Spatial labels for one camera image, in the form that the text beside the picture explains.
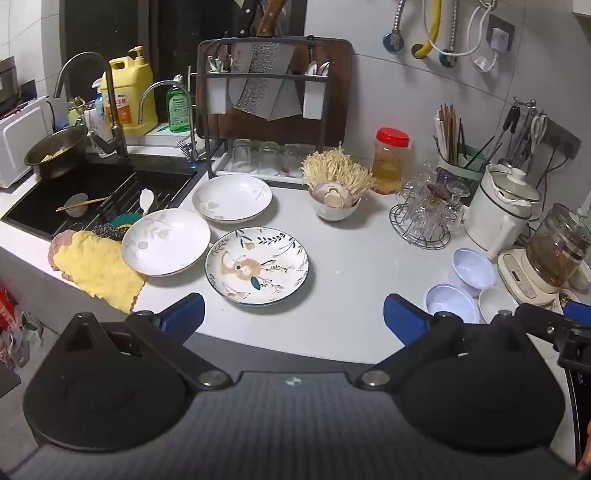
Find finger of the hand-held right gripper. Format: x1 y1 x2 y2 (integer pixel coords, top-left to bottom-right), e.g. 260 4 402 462
563 301 591 324
514 303 575 344

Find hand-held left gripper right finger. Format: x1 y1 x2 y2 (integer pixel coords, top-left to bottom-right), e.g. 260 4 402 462
355 293 544 393

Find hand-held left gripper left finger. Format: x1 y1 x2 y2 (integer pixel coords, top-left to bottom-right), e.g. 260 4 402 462
44 293 234 393

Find small white bowl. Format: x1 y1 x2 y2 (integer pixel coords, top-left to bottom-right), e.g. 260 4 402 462
479 286 520 324

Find light blue bowl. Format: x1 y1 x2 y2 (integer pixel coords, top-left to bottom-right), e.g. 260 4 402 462
425 284 481 324
452 248 497 296

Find white plate grey leaf print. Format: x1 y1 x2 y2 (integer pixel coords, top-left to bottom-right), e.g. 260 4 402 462
192 174 273 223
121 209 212 278

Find colourful floral patterned plate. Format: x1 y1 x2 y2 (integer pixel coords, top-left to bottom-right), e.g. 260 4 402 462
205 227 309 305

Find black stove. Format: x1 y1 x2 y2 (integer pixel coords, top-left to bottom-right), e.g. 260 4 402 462
566 367 587 469

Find glass kettle on cream base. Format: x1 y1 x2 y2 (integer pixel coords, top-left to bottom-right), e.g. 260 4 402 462
498 203 591 305

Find yellow dish cloth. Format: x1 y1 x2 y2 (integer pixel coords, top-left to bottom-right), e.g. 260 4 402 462
48 230 146 312

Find white electric cooking pot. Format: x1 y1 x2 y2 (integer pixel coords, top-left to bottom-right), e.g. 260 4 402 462
464 164 542 259

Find garlic bulb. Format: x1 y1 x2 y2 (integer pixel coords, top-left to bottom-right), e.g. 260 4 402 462
314 182 357 208

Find pair of wooden chopsticks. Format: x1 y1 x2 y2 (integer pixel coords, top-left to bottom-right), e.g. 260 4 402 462
55 196 110 213

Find white drip tray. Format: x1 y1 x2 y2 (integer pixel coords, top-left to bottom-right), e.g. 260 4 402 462
210 151 310 186

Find red lid clear jar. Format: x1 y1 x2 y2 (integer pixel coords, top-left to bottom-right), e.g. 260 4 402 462
372 128 411 195

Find green chopstick holder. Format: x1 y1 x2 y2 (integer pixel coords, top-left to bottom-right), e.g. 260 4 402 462
436 145 489 185

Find clear drinking glass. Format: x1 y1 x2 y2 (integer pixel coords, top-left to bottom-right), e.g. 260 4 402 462
283 143 305 177
257 141 281 172
233 138 254 169

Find black kitchen sink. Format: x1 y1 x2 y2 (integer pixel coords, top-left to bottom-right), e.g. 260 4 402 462
2 154 199 241

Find hanging kitchen scissors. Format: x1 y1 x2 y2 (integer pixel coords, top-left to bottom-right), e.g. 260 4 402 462
529 113 549 153

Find bundle of wooden chopsticks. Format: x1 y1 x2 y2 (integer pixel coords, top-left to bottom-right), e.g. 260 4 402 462
434 104 467 162

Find hanging black tongs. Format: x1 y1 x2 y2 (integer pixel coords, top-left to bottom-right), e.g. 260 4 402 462
496 105 520 162

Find black knife rack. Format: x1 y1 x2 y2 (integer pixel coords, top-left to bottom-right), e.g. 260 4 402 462
197 37 335 180

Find green dish soap bottle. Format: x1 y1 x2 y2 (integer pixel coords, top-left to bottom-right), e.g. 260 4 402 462
166 79 190 134

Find steel pot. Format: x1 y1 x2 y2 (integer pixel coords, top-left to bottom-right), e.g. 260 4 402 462
24 124 89 179

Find dark grey kitchen faucet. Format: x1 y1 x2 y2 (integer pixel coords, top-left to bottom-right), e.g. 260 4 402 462
54 52 131 161

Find chrome faucet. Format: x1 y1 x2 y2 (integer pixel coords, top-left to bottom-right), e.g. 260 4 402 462
139 80 198 155

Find yellow detergent pump bottle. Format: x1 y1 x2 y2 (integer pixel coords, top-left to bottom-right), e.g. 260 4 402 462
109 46 158 137

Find brown wooden cutting board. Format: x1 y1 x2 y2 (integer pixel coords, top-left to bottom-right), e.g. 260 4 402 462
198 38 354 147

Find white countertop appliance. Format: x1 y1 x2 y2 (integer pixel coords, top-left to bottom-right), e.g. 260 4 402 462
0 96 54 189

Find steel cleaver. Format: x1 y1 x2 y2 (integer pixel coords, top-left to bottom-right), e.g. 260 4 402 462
231 41 301 121

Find wire rack of glass cups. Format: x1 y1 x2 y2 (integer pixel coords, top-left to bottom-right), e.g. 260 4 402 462
390 166 469 250

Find grey wall power strip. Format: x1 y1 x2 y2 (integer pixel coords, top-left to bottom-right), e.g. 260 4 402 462
538 117 581 155

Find white wall plug with cable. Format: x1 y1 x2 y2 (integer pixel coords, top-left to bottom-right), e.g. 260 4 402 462
471 0 515 72

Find yellow gas hose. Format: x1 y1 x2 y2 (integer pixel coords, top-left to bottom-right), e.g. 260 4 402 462
412 0 443 60

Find wooden handled knife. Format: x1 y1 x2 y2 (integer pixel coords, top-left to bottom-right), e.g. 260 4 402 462
255 0 286 38

